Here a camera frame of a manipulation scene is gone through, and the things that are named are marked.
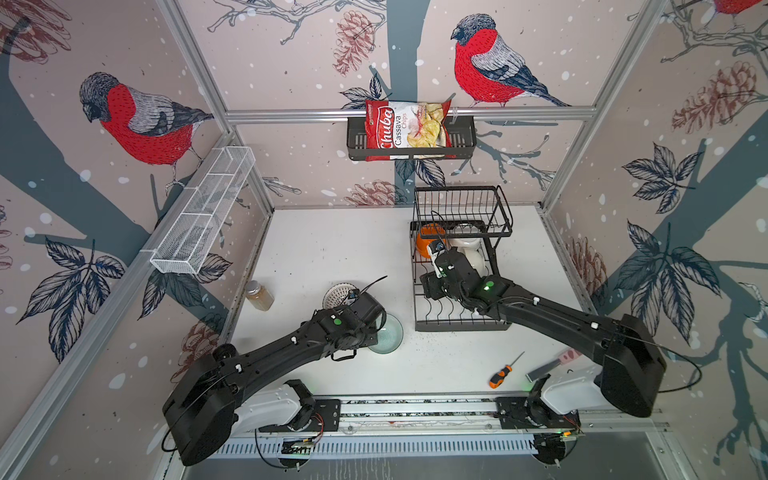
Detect aluminium frame corner post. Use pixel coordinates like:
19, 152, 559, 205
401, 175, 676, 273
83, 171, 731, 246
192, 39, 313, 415
156, 0, 275, 217

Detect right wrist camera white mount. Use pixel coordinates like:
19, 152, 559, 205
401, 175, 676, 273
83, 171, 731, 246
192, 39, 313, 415
427, 239, 449, 278

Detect glass jar with amber contents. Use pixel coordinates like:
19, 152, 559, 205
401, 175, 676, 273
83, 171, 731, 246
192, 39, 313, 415
244, 280, 274, 311

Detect white wire wall shelf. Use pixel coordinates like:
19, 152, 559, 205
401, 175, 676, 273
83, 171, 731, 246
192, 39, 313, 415
150, 146, 255, 275

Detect orange handled screwdriver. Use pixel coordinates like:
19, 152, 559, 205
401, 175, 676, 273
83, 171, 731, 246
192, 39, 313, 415
488, 351, 525, 389

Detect patterned ceramic bowl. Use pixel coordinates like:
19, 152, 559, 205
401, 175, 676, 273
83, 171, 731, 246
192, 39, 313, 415
322, 283, 360, 309

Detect black wire dish rack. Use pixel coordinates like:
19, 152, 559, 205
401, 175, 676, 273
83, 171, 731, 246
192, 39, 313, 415
409, 186, 513, 333

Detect black wall basket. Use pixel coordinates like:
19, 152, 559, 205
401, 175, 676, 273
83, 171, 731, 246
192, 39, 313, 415
346, 116, 477, 161

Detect black round lid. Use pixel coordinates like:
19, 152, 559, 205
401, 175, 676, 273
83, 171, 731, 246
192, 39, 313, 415
212, 343, 239, 362

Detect red cassava chips bag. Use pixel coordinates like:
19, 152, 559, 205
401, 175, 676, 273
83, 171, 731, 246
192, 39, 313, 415
365, 100, 451, 151

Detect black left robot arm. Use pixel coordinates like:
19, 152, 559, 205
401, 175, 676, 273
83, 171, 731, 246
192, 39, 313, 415
162, 290, 387, 466

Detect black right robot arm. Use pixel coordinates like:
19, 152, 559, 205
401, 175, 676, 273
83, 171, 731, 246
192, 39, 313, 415
420, 248, 667, 418

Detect light green glazed bowl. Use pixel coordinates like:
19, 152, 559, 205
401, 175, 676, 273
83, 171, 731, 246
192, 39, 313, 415
368, 313, 404, 355

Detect cream ceramic bowl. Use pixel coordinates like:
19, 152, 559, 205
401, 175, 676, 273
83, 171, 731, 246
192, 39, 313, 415
463, 247, 488, 276

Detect orange plastic bowl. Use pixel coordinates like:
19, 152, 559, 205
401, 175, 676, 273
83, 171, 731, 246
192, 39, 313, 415
415, 223, 448, 261

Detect white plastic bowl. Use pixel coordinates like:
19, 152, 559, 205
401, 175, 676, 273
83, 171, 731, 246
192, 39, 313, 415
449, 237, 483, 250

